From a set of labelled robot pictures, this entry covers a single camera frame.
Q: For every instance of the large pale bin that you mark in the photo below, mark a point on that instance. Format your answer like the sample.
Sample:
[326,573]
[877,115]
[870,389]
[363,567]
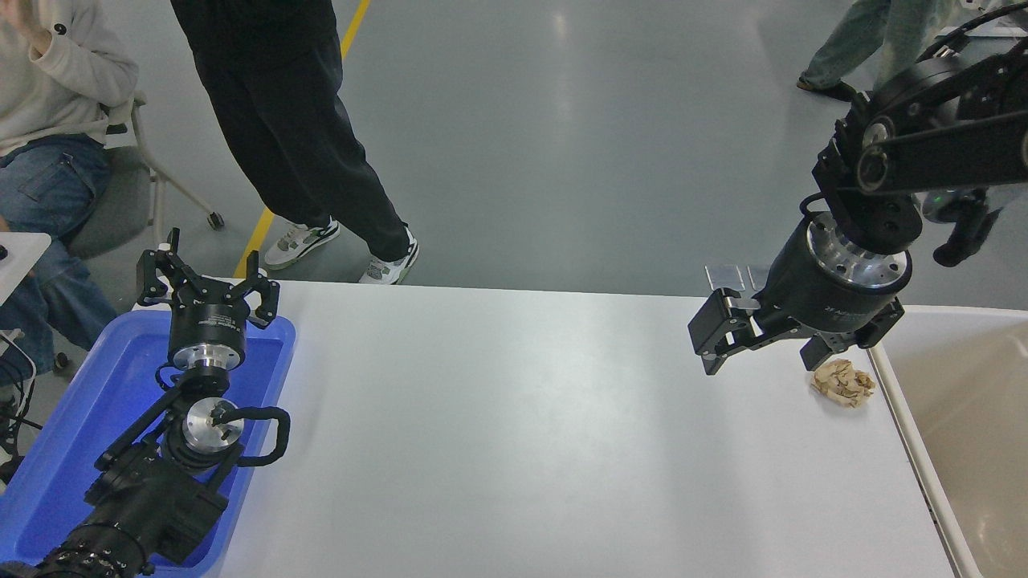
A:
[964,449]

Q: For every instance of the grey chair with white frame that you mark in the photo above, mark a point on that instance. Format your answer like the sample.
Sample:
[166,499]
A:
[112,209]

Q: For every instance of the standing person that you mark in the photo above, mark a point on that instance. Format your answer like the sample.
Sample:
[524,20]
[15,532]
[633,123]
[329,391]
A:
[273,96]

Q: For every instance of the small white side table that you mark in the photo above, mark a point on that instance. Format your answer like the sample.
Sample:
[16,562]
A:
[20,261]

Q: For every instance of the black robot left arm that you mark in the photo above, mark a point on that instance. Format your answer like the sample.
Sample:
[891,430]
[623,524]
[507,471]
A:
[144,498]

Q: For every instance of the seated person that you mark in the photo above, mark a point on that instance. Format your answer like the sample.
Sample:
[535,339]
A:
[56,88]

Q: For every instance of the walking person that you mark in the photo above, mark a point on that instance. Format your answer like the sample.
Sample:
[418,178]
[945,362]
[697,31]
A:
[859,40]

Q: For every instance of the blue plastic tray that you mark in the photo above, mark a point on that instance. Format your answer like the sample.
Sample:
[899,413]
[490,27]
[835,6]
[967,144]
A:
[88,401]

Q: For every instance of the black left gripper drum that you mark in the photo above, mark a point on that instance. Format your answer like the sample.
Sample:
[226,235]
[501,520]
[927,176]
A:
[207,321]

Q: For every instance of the clear floor plate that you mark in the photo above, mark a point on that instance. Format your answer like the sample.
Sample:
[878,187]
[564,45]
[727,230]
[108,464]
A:
[723,277]
[756,274]

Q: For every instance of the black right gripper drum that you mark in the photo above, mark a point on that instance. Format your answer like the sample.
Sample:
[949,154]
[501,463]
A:
[811,293]

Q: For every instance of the tan paper ball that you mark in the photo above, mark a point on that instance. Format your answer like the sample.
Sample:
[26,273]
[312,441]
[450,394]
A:
[843,384]

